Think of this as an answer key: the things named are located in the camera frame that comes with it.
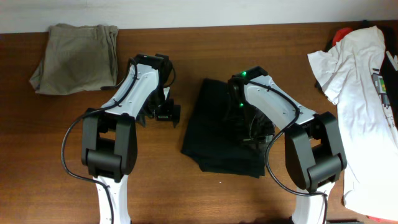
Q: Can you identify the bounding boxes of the white t-shirt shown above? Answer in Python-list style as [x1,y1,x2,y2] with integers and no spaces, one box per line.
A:
[308,26,397,221]

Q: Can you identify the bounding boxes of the folded khaki shorts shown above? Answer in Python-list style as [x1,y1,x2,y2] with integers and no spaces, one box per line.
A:
[29,24,119,95]

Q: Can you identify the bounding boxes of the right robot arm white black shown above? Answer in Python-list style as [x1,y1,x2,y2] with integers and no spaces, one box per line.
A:
[228,66,348,224]

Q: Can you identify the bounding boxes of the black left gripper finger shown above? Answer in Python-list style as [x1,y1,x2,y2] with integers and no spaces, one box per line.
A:
[172,105,181,128]
[136,109,147,128]

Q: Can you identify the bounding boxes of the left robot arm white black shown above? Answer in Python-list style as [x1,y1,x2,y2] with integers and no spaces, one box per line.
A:
[81,54,181,223]

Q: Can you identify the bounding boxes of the black shorts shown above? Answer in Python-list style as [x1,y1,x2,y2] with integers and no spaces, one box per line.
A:
[181,78,270,178]

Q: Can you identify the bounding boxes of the red garment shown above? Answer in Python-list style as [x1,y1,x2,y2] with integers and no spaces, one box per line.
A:
[332,27,354,46]

